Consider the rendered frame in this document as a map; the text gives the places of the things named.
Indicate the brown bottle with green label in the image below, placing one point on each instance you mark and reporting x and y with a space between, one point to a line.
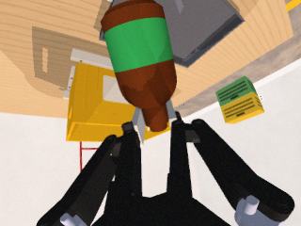
138 43

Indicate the yellow box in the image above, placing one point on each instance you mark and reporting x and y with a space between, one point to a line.
96 100

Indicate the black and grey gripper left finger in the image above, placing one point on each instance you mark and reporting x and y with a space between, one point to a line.
82 201

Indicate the grey square tray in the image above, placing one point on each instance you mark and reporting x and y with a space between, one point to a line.
196 26

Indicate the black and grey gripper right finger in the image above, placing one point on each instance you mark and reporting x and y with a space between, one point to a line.
259 203

